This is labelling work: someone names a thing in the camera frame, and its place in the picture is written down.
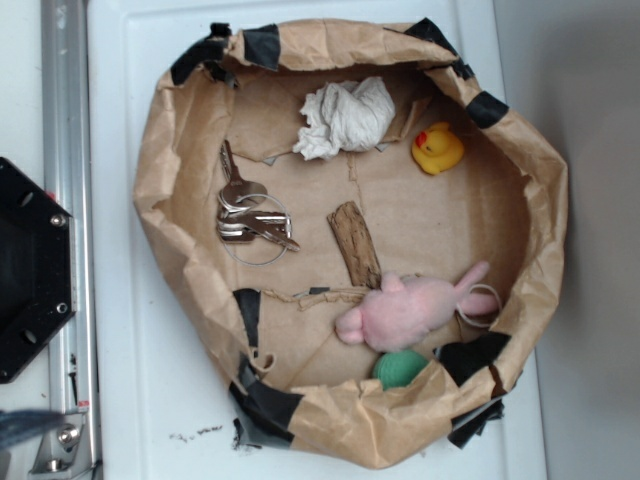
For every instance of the green ball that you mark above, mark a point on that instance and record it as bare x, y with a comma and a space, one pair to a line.
398, 369

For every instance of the brown paper bag bin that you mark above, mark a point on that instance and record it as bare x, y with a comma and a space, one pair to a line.
271, 331

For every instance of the aluminium rail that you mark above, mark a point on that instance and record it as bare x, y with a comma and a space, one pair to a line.
74, 450

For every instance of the brown wood piece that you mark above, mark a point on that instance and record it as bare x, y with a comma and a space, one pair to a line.
356, 245

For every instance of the white plastic tray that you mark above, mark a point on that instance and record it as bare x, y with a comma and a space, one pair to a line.
165, 413

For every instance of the pink plush bunny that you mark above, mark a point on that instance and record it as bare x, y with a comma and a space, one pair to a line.
403, 311

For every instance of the silver key bunch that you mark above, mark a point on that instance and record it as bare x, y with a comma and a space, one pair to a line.
247, 211

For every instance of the yellow rubber duck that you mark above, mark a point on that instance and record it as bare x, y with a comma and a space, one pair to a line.
437, 149

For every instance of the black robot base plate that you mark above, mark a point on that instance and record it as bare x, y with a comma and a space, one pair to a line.
36, 270

